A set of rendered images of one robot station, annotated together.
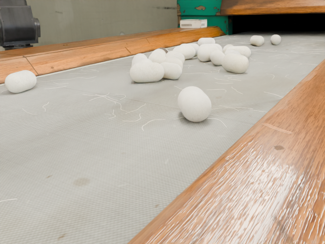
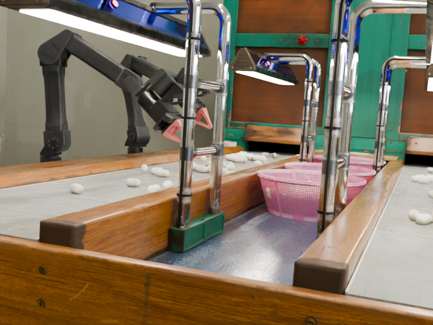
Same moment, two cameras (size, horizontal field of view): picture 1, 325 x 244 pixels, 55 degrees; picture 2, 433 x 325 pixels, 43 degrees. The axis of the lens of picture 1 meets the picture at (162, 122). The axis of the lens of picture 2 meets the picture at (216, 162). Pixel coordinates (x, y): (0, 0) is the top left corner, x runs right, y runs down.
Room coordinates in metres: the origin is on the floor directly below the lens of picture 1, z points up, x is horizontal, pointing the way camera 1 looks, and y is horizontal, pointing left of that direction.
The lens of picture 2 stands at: (-1.49, 0.55, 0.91)
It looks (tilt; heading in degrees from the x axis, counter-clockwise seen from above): 5 degrees down; 346
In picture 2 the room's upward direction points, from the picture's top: 4 degrees clockwise
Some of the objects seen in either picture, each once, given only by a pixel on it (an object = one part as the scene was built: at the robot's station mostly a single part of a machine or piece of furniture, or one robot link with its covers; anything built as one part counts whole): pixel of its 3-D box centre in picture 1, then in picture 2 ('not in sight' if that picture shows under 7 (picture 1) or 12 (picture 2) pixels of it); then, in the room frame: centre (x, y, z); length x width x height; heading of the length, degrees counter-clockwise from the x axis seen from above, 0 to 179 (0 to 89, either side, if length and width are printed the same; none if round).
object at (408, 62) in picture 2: not in sight; (407, 128); (0.08, -0.48, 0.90); 0.20 x 0.19 x 0.45; 145
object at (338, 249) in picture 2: not in sight; (380, 200); (-0.25, -0.21, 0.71); 1.81 x 0.05 x 0.11; 145
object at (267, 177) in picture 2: not in sight; (309, 194); (-0.25, -0.01, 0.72); 0.27 x 0.27 x 0.10
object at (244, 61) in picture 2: not in sight; (269, 68); (0.36, -0.09, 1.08); 0.62 x 0.08 x 0.07; 145
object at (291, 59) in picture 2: not in sight; (287, 120); (0.31, -0.15, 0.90); 0.20 x 0.19 x 0.45; 145
